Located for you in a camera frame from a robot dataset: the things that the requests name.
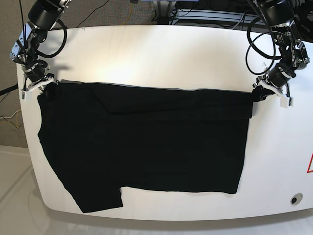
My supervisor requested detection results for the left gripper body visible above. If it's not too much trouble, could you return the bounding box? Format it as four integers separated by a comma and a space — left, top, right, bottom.
268, 63, 296, 87

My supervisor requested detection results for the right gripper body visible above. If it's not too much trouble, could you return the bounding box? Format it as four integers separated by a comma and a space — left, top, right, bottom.
24, 62, 49, 82

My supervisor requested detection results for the black T-shirt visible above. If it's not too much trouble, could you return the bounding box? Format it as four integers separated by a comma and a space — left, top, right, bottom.
37, 83, 253, 213

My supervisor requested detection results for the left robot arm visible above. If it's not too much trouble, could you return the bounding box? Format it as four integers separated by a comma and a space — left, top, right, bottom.
246, 0, 313, 107

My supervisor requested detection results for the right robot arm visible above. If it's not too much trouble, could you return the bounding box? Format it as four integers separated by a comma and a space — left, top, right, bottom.
9, 0, 70, 100

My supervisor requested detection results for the red triangle sticker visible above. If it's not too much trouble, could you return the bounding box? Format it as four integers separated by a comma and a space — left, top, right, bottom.
307, 154, 313, 173

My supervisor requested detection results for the table grommet hole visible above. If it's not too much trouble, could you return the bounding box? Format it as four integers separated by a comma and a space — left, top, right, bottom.
291, 193, 303, 205

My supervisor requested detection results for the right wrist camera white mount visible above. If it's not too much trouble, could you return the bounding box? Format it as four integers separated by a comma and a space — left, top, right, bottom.
20, 74, 59, 101

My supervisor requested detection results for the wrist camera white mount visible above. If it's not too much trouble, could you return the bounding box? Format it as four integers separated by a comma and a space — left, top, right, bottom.
20, 74, 59, 101
253, 76, 293, 108

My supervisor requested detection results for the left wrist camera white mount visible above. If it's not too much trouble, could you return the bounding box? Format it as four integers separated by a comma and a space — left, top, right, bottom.
253, 76, 293, 108

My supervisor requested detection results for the yellow cable on floor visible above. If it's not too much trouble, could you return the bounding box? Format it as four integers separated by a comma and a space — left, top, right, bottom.
0, 109, 23, 129

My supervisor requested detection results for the aluminium frame rail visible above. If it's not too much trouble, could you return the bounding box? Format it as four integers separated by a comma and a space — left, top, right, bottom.
169, 9, 257, 28

